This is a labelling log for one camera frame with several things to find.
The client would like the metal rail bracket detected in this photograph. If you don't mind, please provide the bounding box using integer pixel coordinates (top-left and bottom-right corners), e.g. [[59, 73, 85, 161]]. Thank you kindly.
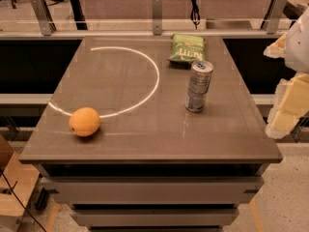
[[30, 0, 56, 36], [153, 0, 162, 35], [266, 0, 288, 34]]

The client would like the silver red bull can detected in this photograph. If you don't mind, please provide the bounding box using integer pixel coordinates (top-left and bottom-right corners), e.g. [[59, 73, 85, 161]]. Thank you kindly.
[[185, 60, 213, 112]]

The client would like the wooden box at left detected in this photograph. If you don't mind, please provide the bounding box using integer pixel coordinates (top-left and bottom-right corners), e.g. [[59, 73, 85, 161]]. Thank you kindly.
[[0, 153, 39, 232]]

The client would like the right metal rail bracket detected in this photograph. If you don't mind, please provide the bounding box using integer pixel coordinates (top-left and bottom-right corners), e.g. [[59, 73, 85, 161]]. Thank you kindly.
[[266, 0, 288, 34]]

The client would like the green chip bag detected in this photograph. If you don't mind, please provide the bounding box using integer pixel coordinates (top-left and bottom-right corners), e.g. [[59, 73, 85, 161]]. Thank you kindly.
[[169, 34, 205, 63]]

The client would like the orange fruit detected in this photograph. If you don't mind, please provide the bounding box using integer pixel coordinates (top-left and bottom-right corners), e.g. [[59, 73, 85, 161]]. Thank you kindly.
[[69, 107, 100, 137]]

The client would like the left metal rail bracket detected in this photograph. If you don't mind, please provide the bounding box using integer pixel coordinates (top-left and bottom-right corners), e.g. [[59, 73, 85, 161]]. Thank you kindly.
[[30, 0, 56, 36]]

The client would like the black hanging cable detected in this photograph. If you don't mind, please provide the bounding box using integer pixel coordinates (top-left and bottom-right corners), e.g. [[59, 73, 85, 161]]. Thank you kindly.
[[188, 0, 201, 30]]

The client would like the black floor cable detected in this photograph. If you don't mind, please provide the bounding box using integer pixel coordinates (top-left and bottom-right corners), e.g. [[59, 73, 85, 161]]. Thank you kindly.
[[0, 168, 48, 232]]

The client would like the middle metal rail bracket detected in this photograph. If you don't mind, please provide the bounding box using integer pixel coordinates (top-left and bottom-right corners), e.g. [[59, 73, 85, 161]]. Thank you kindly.
[[153, 0, 162, 35]]

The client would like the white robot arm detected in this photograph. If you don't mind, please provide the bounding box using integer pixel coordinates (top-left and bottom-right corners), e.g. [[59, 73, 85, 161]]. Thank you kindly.
[[264, 8, 309, 139]]

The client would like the grey drawer cabinet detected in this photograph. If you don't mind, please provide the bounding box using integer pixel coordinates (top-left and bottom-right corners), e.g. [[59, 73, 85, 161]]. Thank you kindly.
[[35, 163, 270, 232]]

